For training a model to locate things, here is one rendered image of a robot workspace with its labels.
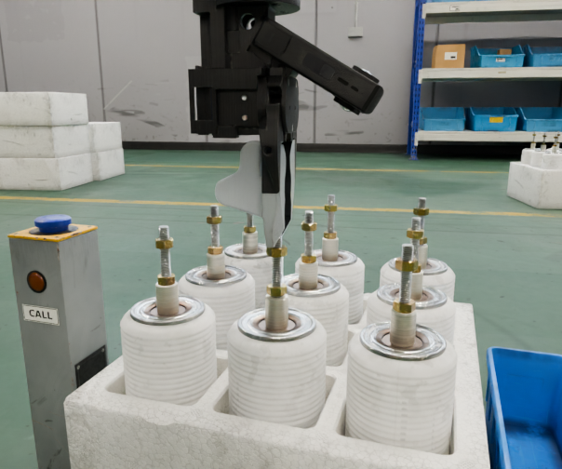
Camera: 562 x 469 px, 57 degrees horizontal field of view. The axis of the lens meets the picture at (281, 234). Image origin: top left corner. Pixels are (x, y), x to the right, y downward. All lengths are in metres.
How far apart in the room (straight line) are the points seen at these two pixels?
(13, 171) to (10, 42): 3.78
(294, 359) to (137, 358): 0.16
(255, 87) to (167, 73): 5.61
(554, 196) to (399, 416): 2.29
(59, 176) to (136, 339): 2.69
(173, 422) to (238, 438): 0.06
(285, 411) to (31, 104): 2.86
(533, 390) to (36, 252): 0.68
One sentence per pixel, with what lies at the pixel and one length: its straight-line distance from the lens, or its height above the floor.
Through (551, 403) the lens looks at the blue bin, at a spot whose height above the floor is 0.05.
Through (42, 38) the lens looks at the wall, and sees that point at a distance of 6.74.
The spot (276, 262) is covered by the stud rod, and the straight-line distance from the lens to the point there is 0.48.
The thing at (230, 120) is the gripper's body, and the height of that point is 0.44.
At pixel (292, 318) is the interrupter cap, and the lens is 0.51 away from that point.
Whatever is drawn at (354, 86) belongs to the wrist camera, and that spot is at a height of 0.47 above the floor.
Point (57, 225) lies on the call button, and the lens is 0.64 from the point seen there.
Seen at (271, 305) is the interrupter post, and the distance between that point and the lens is 0.49.
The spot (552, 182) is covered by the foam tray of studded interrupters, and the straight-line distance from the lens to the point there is 2.68.
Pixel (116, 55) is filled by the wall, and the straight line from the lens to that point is 6.28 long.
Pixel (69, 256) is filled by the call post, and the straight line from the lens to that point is 0.63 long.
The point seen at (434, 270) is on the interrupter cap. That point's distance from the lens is 0.69.
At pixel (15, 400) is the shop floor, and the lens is 0.97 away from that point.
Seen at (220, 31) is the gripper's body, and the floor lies 0.52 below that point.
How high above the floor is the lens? 0.45
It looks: 14 degrees down
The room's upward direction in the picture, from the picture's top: straight up
